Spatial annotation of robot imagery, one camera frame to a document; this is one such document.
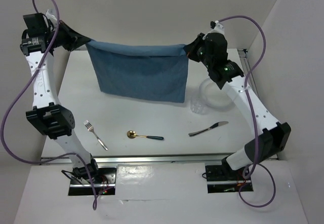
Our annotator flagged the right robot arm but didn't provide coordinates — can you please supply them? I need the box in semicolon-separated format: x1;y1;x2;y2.
184;33;291;179

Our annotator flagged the gold spoon with dark handle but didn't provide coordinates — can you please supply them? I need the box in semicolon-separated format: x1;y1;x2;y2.
127;131;164;141

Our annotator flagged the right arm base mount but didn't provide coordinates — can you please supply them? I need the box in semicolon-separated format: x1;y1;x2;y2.
201;165;254;194

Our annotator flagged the silver fork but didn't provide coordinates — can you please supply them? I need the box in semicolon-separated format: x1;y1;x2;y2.
84;120;108;151

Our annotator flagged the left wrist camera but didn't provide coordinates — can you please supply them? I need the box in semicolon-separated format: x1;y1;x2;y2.
22;13;54;39

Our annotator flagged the clear glass plate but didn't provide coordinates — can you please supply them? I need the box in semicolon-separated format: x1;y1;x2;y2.
199;78;235;111

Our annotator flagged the blue cloth napkin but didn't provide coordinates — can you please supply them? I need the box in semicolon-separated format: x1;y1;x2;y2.
86;41;188;103

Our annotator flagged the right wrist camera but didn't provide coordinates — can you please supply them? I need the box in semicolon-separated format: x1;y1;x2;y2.
210;20;225;35

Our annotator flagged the aluminium rail frame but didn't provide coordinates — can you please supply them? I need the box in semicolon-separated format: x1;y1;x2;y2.
237;48;279;161

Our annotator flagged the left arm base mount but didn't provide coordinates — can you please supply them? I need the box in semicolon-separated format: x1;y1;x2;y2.
67;167;117;196

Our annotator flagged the clear plastic cup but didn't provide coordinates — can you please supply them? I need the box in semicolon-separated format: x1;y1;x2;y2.
190;92;207;115

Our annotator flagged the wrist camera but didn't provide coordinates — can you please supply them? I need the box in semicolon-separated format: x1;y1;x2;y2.
210;20;225;35
22;13;54;39

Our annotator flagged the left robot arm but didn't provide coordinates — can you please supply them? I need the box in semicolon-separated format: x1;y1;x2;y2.
20;21;100;183

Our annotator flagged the silver table knife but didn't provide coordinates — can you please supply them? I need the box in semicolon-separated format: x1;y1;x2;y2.
188;121;228;137

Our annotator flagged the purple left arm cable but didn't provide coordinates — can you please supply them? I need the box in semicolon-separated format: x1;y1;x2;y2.
0;0;112;211

